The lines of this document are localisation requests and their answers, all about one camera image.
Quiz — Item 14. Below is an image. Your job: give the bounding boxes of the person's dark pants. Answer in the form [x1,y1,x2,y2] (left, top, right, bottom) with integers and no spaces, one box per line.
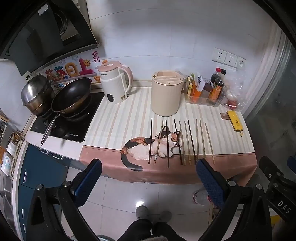
[117,219,189,241]

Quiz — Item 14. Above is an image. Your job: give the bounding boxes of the clear plastic condiment tray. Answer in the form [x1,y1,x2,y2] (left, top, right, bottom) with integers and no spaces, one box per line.
[184,88,223,107]

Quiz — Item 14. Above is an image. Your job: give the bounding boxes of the blue kitchen cabinet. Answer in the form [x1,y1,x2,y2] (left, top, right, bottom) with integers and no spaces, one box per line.
[17,142,72,232]

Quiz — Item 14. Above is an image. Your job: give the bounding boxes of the pink and white electric kettle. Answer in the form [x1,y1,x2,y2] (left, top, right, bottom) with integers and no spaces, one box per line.
[96,61,133,104]

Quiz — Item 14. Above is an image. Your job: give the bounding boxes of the row of light bamboo chopsticks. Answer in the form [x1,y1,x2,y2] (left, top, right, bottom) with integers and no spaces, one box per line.
[153,118,215,167]

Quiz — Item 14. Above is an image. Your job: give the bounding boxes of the colourful wall stickers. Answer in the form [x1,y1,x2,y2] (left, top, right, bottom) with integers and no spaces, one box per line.
[45,52,109,90]

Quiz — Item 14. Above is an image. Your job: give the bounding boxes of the white wall socket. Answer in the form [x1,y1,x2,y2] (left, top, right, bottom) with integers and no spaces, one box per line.
[224,52,238,67]
[236,56,247,70]
[212,48,226,64]

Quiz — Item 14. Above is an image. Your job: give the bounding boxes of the person's grey slipper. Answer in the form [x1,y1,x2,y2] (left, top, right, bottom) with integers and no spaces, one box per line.
[136,205,149,220]
[154,210,173,224]

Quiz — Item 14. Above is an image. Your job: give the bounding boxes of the black glass cooktop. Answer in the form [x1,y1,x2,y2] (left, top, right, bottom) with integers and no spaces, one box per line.
[30,91,105,143]

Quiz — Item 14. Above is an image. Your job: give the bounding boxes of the cat printed striped tablecloth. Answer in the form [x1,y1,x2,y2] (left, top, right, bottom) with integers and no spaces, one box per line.
[80,87,258,184]

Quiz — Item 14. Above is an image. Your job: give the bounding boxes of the steel pot with lid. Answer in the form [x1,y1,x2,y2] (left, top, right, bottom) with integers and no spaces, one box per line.
[21,74,55,116]

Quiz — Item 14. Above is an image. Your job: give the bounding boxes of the black wok with metal handle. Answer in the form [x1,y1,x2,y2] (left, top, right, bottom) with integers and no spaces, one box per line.
[41,77,92,146]

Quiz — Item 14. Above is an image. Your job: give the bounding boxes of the red cap soy sauce bottle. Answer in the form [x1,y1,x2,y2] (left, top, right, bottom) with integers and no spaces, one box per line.
[210,68,222,85]

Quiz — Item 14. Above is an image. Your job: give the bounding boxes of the beige utensil holder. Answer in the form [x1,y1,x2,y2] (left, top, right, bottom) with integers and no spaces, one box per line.
[151,71,184,117]

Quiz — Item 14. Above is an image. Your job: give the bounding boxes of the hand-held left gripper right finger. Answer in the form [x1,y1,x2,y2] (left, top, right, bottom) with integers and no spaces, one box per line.
[196,158,272,241]

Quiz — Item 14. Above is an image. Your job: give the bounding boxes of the yellow flat box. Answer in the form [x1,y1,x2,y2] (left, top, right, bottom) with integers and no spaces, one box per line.
[227,111,244,137]

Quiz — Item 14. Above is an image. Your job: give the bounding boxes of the white blue label packet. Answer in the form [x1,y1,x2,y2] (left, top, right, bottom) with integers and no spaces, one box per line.
[195,72,206,92]

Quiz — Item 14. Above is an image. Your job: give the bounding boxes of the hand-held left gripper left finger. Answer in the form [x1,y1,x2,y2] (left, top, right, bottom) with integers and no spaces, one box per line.
[26,158,103,241]

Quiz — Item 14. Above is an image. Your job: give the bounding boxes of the brown seasoning jar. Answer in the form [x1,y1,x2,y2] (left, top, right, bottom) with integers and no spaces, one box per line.
[201,83,213,99]

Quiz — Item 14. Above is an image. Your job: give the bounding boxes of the black range hood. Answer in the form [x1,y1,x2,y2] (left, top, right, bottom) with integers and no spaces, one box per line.
[0,0,102,77]

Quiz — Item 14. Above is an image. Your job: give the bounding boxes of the dark sauce bottle orange label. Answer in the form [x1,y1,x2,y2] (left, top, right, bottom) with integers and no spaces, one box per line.
[209,78,225,101]

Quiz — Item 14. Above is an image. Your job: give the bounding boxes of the clear plastic bag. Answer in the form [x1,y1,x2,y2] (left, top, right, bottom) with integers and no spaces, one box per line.
[221,74,245,112]

